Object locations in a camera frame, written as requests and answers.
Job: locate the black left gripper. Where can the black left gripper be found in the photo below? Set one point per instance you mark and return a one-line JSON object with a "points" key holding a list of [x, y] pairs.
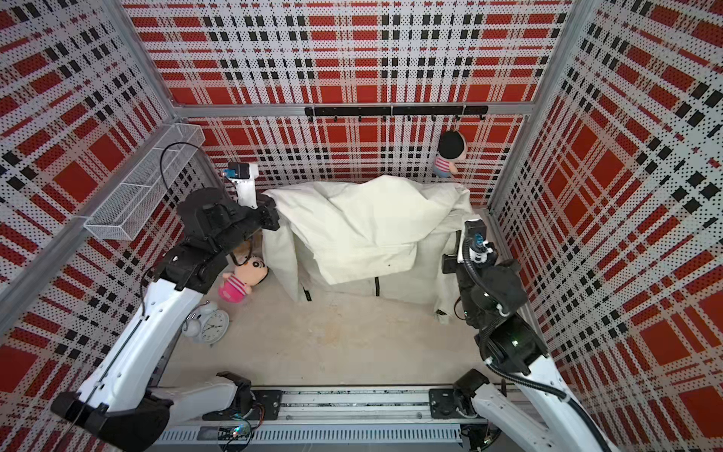
{"points": [[268, 211]]}

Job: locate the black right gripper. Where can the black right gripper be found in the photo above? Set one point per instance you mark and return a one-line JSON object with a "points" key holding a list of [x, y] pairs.
{"points": [[451, 263]]}

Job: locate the cream white zip jacket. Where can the cream white zip jacket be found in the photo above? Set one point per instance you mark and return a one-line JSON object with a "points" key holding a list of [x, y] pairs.
{"points": [[384, 238]]}

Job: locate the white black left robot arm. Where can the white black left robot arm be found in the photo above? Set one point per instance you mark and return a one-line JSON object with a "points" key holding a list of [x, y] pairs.
{"points": [[115, 404]]}

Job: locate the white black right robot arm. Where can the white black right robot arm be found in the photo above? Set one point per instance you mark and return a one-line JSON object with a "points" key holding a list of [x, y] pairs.
{"points": [[491, 295]]}

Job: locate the pink striped doll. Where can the pink striped doll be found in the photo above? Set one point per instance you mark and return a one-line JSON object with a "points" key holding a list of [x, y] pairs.
{"points": [[237, 286]]}

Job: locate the hanging doll blue pants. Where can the hanging doll blue pants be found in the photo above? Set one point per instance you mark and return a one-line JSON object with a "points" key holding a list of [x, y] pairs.
{"points": [[452, 148]]}

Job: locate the white alarm clock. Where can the white alarm clock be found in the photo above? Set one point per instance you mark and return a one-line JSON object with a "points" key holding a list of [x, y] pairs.
{"points": [[206, 324]]}

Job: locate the green circuit board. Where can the green circuit board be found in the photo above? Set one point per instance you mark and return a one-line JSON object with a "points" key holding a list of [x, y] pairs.
{"points": [[235, 434]]}

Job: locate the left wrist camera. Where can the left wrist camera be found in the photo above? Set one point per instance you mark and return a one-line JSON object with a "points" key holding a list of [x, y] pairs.
{"points": [[243, 176]]}

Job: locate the black hook rail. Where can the black hook rail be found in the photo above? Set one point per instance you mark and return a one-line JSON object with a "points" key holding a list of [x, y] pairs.
{"points": [[397, 110]]}

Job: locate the white wire mesh basket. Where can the white wire mesh basket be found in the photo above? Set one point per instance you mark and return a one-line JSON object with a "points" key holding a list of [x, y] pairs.
{"points": [[127, 208]]}

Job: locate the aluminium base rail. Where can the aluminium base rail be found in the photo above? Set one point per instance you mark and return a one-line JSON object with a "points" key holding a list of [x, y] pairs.
{"points": [[373, 415]]}

